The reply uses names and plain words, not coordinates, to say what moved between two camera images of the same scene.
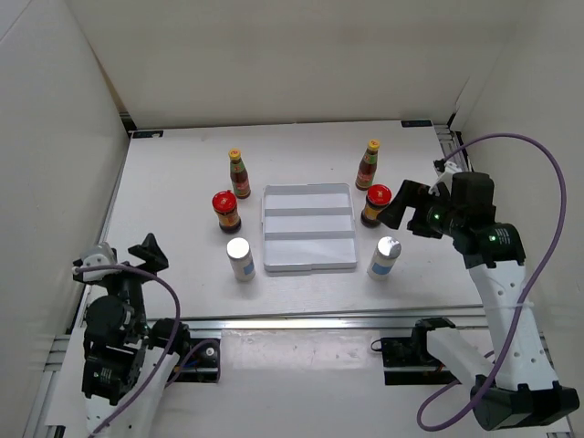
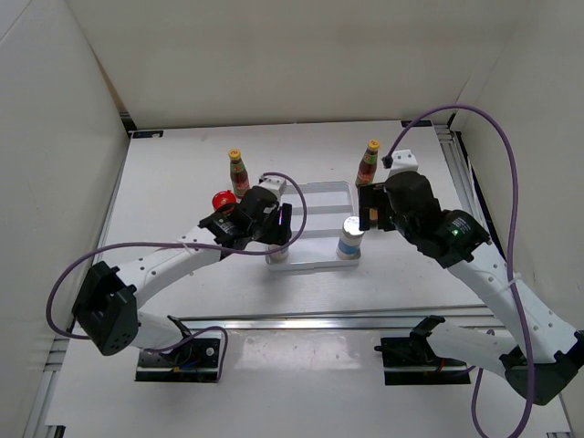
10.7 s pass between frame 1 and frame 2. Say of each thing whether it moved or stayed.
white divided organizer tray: stayed
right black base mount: stayed
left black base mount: stayed
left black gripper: moved
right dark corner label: stayed
